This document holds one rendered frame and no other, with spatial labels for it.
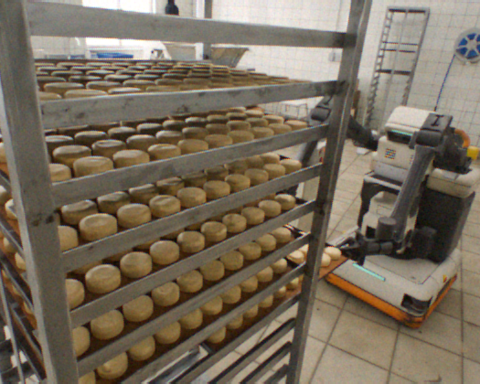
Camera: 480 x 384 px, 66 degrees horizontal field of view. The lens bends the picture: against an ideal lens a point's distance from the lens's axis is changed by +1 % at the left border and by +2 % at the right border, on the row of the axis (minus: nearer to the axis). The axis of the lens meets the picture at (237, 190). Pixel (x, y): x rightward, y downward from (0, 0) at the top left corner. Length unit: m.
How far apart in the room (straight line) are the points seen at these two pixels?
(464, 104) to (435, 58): 0.75
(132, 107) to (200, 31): 0.14
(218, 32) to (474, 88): 5.68
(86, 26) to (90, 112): 0.09
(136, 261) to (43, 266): 0.20
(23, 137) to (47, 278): 0.16
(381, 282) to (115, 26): 1.95
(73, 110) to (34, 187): 0.09
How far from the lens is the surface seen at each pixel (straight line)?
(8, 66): 0.39
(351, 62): 0.80
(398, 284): 2.16
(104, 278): 0.60
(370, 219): 2.11
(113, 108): 0.46
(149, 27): 0.48
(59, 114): 0.44
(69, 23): 0.43
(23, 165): 0.40
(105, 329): 0.65
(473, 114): 6.16
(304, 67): 6.47
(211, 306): 0.81
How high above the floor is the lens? 1.41
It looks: 23 degrees down
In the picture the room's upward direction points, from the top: 4 degrees clockwise
